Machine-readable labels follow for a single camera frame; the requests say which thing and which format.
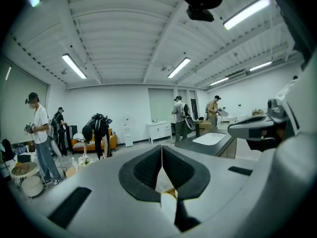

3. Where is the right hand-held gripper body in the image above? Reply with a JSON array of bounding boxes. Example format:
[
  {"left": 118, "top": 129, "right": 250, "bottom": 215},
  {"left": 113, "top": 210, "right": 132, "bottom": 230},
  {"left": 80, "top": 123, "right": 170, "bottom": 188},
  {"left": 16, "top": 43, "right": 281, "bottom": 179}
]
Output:
[{"left": 267, "top": 58, "right": 317, "bottom": 143}]

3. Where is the white bouquet with pink ribbon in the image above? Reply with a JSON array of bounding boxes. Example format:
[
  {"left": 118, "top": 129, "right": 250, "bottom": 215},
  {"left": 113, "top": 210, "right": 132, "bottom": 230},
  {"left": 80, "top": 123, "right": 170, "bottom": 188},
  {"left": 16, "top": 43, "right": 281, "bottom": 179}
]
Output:
[{"left": 78, "top": 155, "right": 95, "bottom": 167}]

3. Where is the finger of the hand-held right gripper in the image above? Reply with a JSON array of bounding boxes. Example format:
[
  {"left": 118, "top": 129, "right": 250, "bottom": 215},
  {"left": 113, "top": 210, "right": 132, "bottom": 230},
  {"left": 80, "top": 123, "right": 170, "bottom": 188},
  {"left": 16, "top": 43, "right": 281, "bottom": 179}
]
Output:
[
  {"left": 227, "top": 120, "right": 278, "bottom": 142},
  {"left": 236, "top": 115, "right": 269, "bottom": 122}
]

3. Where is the dark vanity cabinet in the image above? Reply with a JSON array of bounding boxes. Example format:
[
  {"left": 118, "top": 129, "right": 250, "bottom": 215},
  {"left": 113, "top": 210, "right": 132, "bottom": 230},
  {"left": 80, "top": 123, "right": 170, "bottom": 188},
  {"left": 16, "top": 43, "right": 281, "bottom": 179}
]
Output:
[{"left": 174, "top": 130, "right": 237, "bottom": 160}]

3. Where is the orange sofa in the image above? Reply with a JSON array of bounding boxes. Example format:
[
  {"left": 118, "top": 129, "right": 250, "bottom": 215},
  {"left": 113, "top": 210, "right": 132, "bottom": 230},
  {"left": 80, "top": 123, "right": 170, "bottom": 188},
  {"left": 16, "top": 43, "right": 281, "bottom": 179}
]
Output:
[{"left": 71, "top": 127, "right": 118, "bottom": 155}]

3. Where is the white water dispenser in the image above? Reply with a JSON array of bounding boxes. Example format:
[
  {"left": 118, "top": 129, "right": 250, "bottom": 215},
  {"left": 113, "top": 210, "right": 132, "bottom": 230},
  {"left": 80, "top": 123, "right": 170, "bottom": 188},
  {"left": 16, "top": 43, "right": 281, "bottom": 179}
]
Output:
[{"left": 123, "top": 114, "right": 134, "bottom": 148}]

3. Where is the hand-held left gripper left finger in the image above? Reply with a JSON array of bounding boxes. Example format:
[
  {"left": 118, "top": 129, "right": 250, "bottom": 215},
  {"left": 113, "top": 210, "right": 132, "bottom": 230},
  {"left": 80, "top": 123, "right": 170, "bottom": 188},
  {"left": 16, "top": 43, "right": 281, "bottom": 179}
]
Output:
[{"left": 22, "top": 145, "right": 181, "bottom": 238}]

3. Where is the white cabinet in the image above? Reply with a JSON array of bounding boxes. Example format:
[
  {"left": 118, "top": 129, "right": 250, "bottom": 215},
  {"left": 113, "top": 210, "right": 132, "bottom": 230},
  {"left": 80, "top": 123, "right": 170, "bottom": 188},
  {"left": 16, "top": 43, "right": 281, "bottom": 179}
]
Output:
[{"left": 146, "top": 121, "right": 173, "bottom": 144}]

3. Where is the oval wooden table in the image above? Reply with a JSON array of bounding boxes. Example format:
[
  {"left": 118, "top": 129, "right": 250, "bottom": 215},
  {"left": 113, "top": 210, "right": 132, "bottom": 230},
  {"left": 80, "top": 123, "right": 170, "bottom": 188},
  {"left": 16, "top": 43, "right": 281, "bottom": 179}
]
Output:
[{"left": 64, "top": 166, "right": 82, "bottom": 178}]

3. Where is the person's black clothing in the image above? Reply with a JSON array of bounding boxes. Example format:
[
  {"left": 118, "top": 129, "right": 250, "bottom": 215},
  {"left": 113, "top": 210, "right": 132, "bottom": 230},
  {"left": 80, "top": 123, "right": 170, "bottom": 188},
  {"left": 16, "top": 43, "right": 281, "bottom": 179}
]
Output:
[{"left": 269, "top": 0, "right": 315, "bottom": 66}]

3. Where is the black head-mounted camera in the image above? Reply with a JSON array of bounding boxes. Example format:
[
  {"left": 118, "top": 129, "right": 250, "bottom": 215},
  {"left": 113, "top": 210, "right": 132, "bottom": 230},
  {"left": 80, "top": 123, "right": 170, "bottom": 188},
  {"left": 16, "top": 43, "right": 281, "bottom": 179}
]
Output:
[{"left": 172, "top": 0, "right": 223, "bottom": 22}]

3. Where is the person's right hand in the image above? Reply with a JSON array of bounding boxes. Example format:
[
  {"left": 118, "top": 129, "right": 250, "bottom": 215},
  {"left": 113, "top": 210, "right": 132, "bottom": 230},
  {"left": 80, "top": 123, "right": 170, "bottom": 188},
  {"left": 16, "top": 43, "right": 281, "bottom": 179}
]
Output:
[{"left": 260, "top": 127, "right": 285, "bottom": 140}]

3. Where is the white round basket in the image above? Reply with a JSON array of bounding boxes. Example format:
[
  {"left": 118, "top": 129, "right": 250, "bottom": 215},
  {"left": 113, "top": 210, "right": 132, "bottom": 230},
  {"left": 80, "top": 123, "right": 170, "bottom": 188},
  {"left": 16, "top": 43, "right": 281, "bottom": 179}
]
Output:
[{"left": 21, "top": 176, "right": 45, "bottom": 197}]

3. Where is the striped cushion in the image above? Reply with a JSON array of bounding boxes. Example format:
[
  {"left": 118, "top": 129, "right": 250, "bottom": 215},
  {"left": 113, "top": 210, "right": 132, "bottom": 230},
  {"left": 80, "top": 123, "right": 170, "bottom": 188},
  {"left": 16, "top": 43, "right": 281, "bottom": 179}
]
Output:
[{"left": 73, "top": 141, "right": 96, "bottom": 150}]

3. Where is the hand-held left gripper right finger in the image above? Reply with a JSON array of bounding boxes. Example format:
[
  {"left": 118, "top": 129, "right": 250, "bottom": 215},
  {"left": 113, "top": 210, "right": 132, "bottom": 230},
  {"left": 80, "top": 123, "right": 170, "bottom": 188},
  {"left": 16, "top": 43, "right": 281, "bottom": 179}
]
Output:
[{"left": 162, "top": 145, "right": 260, "bottom": 233}]

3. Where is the woven round basket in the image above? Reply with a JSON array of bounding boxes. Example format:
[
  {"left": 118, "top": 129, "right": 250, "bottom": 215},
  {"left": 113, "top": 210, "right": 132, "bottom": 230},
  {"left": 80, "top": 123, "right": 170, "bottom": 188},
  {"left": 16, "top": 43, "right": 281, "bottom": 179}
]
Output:
[{"left": 11, "top": 161, "right": 40, "bottom": 180}]

